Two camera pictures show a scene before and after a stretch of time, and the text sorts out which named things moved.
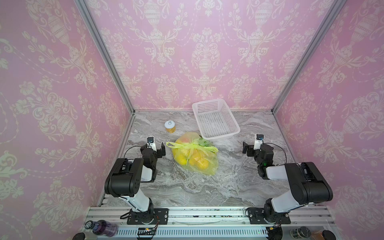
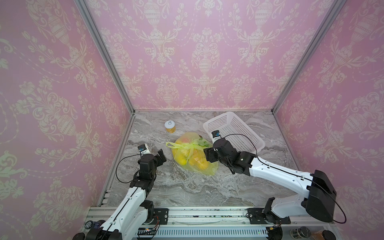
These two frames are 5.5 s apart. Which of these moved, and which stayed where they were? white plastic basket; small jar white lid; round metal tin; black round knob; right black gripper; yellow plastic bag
Moved: right black gripper; white plastic basket
Stayed: small jar white lid; black round knob; yellow plastic bag; round metal tin
